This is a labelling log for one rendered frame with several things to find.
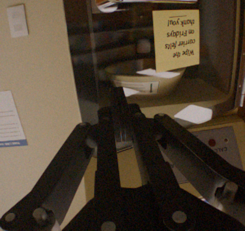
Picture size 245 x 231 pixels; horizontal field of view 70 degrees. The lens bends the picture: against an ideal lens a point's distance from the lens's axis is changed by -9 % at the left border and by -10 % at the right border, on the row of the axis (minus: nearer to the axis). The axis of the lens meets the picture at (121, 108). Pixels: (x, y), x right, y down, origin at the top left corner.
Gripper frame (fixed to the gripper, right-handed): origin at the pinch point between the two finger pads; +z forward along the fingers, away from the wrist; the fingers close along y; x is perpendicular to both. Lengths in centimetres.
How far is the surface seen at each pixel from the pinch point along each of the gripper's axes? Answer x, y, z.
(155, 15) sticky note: 9.1, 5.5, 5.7
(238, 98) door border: -5.8, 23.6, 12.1
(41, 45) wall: 4, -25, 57
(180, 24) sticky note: 8.0, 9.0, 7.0
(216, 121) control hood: -10.1, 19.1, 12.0
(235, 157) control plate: -14.9, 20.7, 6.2
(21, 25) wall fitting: 13, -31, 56
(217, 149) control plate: -13.4, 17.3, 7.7
